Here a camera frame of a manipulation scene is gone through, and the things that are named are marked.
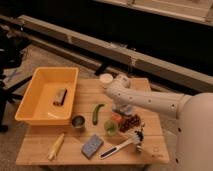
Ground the green plastic cup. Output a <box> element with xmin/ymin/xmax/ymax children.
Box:
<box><xmin>104</xmin><ymin>120</ymin><xmax>118</xmax><ymax>136</ymax></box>

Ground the small metal cup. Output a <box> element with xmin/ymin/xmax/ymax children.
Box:
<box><xmin>71</xmin><ymin>115</ymin><xmax>85</xmax><ymax>130</ymax></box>

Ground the yellow corn cob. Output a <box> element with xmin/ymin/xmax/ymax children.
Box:
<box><xmin>48</xmin><ymin>133</ymin><xmax>65</xmax><ymax>161</ymax></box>

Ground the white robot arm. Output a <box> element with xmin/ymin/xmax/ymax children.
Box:
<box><xmin>106</xmin><ymin>75</ymin><xmax>213</xmax><ymax>171</ymax></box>

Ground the wooden folding table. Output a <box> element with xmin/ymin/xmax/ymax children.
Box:
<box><xmin>16</xmin><ymin>79</ymin><xmax>169</xmax><ymax>166</ymax></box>

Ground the yellow plastic bin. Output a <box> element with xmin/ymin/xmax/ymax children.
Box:
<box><xmin>15</xmin><ymin>67</ymin><xmax>79</xmax><ymax>125</ymax></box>

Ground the blue grey sponge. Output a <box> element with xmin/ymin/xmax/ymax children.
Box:
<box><xmin>81</xmin><ymin>135</ymin><xmax>103</xmax><ymax>159</ymax></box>

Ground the black tripod stand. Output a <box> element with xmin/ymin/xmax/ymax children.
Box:
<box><xmin>0</xmin><ymin>26</ymin><xmax>31</xmax><ymax>133</ymax></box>

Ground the brown grape bunch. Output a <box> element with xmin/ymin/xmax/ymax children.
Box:
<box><xmin>120</xmin><ymin>115</ymin><xmax>141</xmax><ymax>132</ymax></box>

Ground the brown block in bin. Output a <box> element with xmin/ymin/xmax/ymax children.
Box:
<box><xmin>53</xmin><ymin>88</ymin><xmax>67</xmax><ymax>106</ymax></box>

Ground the white dish brush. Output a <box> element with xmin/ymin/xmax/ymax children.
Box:
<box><xmin>100</xmin><ymin>127</ymin><xmax>144</xmax><ymax>160</ymax></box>

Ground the orange carrot piece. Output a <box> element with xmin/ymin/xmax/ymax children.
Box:
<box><xmin>111</xmin><ymin>113</ymin><xmax>122</xmax><ymax>125</ymax></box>

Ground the green cucumber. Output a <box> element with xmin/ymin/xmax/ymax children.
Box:
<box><xmin>92</xmin><ymin>104</ymin><xmax>105</xmax><ymax>125</ymax></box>

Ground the white plastic cup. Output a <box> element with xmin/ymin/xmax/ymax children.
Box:
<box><xmin>99</xmin><ymin>73</ymin><xmax>113</xmax><ymax>89</ymax></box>

